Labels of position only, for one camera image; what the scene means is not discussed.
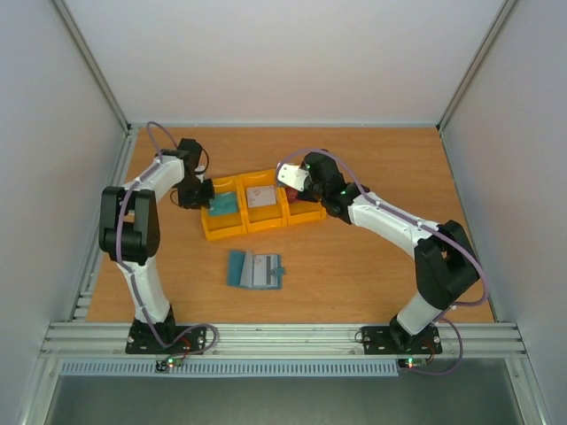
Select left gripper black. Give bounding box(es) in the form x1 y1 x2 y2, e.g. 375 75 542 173
178 176 216 209

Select blue leather card holder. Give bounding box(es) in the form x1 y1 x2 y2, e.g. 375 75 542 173
227 251 285 290

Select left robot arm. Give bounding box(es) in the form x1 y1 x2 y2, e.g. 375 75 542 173
98 138 214 352

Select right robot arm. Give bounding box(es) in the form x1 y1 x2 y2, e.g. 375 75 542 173
277 151 481 352

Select red card in bin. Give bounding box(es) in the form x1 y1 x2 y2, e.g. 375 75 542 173
285 188 301 205

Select teal card in bin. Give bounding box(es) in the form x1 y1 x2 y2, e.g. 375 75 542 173
208 191 238 217

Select white card in bin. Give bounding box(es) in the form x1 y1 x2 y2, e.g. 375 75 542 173
245 185 276 208

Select white card in holder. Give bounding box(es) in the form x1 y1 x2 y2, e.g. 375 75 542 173
252 254 280 289

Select yellow bin left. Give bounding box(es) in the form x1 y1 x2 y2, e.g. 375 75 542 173
201 175 247 242

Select yellow bin middle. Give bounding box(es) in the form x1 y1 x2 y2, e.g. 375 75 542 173
237 168 287 233

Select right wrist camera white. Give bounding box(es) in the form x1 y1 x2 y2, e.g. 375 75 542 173
276 163 309 192

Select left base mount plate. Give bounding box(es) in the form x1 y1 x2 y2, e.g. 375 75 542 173
125 321 213 355

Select base mount plate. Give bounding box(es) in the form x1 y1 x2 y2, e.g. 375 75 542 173
354 325 443 355
125 321 213 355

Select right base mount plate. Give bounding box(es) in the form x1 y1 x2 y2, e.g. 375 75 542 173
354 325 443 355

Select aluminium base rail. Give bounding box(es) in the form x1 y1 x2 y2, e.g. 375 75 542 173
40 322 527 359

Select slotted cable duct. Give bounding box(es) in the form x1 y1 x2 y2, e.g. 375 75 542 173
60 359 399 378

